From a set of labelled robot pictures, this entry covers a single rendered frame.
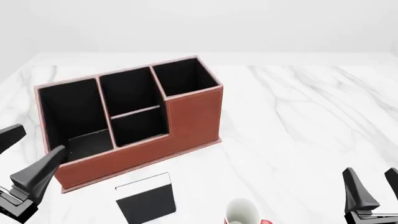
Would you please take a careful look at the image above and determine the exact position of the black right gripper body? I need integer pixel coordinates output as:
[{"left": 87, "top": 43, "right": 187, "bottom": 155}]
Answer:
[{"left": 343, "top": 206, "right": 398, "bottom": 224}]

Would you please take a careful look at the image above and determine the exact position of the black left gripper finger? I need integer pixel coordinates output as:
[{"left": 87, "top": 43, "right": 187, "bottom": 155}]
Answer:
[
  {"left": 9, "top": 144, "right": 67, "bottom": 204},
  {"left": 0, "top": 123, "right": 27, "bottom": 155}
]

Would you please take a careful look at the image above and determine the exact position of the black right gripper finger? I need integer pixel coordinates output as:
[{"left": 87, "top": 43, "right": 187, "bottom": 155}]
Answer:
[
  {"left": 384, "top": 167, "right": 398, "bottom": 200},
  {"left": 341, "top": 167, "right": 381, "bottom": 213}
]

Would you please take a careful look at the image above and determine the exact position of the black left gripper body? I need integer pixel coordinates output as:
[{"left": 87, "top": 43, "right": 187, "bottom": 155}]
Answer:
[{"left": 0, "top": 185, "right": 39, "bottom": 224}]

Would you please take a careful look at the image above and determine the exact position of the red-brown desk caddy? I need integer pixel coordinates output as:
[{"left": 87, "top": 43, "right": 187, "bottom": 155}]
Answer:
[{"left": 33, "top": 54, "right": 224, "bottom": 194}]

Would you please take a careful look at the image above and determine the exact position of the white mug with red handle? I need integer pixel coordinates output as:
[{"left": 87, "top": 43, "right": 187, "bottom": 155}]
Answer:
[{"left": 224, "top": 197, "right": 274, "bottom": 224}]

